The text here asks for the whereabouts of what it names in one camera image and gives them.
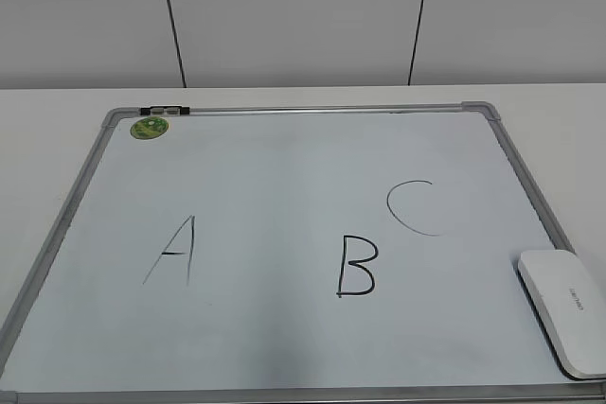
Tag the white rectangular whiteboard eraser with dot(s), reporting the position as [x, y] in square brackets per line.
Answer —
[571, 309]

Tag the white whiteboard with grey frame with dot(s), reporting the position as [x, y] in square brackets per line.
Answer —
[323, 255]

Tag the black and grey marker clip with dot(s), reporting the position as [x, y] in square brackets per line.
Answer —
[164, 110]

